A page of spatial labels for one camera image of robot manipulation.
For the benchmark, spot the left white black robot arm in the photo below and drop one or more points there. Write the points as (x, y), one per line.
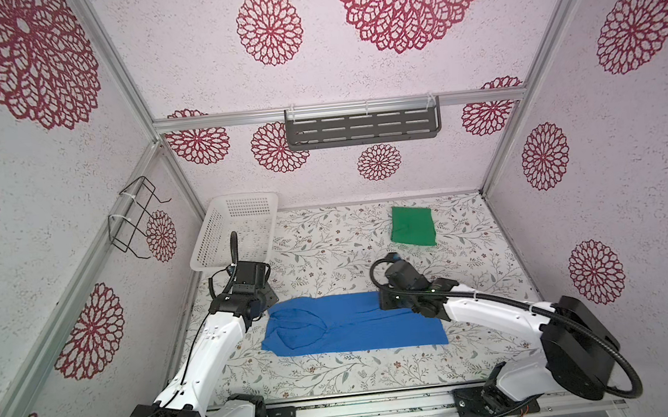
(189, 393)

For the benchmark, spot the white plastic basket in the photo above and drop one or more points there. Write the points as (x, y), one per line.
(251, 216)

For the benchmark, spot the black wire wall rack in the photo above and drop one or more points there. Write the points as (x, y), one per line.
(123, 226)

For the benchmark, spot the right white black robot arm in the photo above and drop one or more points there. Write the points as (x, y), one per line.
(572, 350)

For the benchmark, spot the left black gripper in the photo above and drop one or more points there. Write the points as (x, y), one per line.
(270, 294)

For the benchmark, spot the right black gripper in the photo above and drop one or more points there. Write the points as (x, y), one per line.
(384, 304)

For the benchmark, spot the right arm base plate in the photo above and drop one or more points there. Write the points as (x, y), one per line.
(476, 401)

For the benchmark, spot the grey slotted wall shelf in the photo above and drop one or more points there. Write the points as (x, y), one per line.
(365, 128)

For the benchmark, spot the blue tank top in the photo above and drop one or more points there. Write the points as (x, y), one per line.
(347, 323)

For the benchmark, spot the green tank top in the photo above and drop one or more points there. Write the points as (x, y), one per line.
(413, 226)

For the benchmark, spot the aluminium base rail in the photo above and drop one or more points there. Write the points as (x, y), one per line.
(390, 411)

